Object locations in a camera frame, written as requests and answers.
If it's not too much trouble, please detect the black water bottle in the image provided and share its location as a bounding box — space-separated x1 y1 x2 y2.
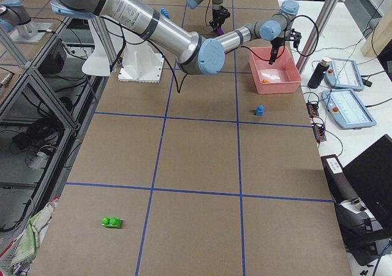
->
307 57 331 89

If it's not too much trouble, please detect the pink plastic box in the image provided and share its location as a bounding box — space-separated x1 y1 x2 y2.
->
249 47 301 94

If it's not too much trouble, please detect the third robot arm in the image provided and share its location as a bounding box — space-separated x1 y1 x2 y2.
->
1 0 53 43

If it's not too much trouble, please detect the green toy block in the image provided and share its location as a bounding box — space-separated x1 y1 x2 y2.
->
101 217 122 229

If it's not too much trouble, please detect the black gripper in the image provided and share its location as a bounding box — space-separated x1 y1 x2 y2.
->
209 8 230 31
268 28 302 65

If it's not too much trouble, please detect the orange grey usb hub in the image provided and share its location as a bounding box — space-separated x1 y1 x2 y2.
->
306 102 319 117

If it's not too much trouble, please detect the aluminium frame post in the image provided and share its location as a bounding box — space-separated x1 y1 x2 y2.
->
296 0 338 74

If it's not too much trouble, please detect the aluminium frame side table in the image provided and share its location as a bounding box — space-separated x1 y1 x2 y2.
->
1 17 105 238

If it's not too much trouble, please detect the black laptop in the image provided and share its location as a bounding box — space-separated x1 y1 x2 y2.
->
344 134 391 227

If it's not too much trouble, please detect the near teach pendant tablet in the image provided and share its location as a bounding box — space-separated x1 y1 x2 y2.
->
322 89 377 130

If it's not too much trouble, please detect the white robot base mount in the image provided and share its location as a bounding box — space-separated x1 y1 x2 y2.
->
82 18 164 83

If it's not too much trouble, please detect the far teach pendant tablet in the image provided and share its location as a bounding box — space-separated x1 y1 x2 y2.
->
324 58 364 91

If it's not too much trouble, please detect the light blue toy block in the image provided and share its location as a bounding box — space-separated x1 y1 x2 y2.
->
255 105 265 116

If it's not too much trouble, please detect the teach pendant tablet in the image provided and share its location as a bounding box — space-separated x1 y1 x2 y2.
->
324 58 364 91
322 89 377 130

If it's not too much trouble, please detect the purple toy block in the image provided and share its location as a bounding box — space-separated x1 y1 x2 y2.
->
214 27 224 35

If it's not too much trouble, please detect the crumpled bag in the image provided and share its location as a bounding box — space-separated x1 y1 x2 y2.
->
1 196 60 275

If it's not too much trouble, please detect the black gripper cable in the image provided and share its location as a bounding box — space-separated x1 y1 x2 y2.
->
238 14 320 62

